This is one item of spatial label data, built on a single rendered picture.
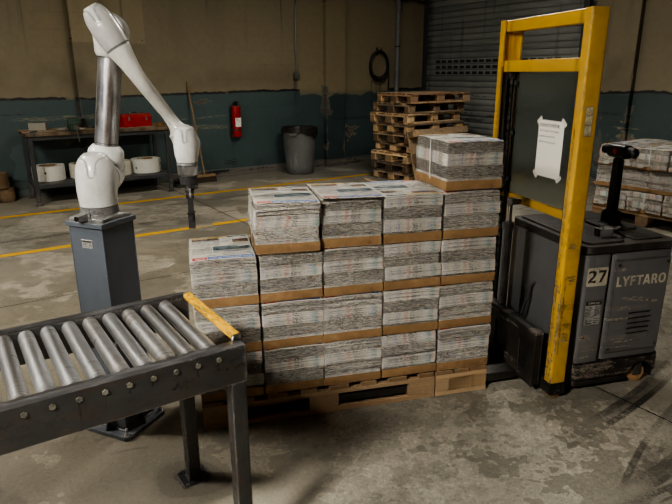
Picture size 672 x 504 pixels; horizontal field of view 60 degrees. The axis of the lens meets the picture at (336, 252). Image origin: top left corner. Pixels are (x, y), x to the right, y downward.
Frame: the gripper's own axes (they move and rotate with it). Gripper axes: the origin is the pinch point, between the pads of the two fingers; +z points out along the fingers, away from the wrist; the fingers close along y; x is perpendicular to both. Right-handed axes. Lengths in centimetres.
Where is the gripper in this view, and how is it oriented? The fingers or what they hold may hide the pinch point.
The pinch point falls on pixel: (191, 220)
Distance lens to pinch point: 270.3
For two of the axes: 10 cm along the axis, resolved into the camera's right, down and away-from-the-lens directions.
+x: -9.7, 0.8, -2.4
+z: 0.0, 9.6, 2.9
